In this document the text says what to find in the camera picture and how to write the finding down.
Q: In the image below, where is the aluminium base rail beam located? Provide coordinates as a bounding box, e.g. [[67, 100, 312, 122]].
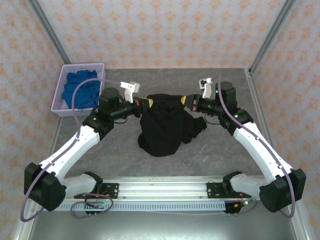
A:
[[57, 176, 266, 201]]

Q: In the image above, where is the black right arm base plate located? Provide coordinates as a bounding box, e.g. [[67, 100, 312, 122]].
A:
[[206, 181, 252, 200]]

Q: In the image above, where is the small circuit board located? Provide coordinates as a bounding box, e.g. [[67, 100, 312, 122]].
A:
[[86, 201, 105, 210], [234, 199, 258, 208]]

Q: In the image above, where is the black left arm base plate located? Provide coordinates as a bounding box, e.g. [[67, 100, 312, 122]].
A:
[[73, 183, 120, 200]]

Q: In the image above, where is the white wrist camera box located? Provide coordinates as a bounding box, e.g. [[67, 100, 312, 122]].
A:
[[198, 77, 215, 99], [119, 80, 141, 103]]

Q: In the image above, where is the aluminium table side rail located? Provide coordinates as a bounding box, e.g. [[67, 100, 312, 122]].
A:
[[39, 116, 63, 181], [244, 68, 285, 181]]

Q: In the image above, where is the aluminium corner post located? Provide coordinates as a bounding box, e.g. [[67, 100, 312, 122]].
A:
[[27, 0, 72, 65], [248, 0, 298, 76]]

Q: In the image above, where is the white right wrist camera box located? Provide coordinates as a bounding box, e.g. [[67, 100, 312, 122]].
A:
[[198, 77, 215, 99]]

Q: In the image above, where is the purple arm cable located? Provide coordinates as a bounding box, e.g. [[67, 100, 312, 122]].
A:
[[216, 75, 298, 219], [19, 78, 126, 223]]

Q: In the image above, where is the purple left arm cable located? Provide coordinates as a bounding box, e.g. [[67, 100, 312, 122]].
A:
[[19, 78, 126, 223]]

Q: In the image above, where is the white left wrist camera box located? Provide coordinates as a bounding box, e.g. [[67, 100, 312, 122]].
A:
[[119, 80, 141, 103]]

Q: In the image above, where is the white slotted cable duct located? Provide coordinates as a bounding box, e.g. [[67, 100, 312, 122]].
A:
[[56, 201, 227, 212]]

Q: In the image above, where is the aluminium frame rail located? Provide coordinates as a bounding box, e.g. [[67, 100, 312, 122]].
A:
[[284, 199, 312, 240], [12, 199, 38, 240]]

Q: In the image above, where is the lavender plastic basket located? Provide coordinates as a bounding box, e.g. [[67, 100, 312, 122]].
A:
[[50, 62, 106, 118]]

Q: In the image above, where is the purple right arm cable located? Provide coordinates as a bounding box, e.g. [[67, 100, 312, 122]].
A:
[[216, 75, 298, 219]]

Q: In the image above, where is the grey metal sheet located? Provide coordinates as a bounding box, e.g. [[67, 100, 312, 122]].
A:
[[27, 210, 298, 240]]

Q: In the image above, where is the black printed t-shirt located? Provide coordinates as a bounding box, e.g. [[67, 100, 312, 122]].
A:
[[137, 93, 208, 158]]

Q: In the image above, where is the blue crumpled garment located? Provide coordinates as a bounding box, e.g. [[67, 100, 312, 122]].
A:
[[61, 69, 103, 110]]

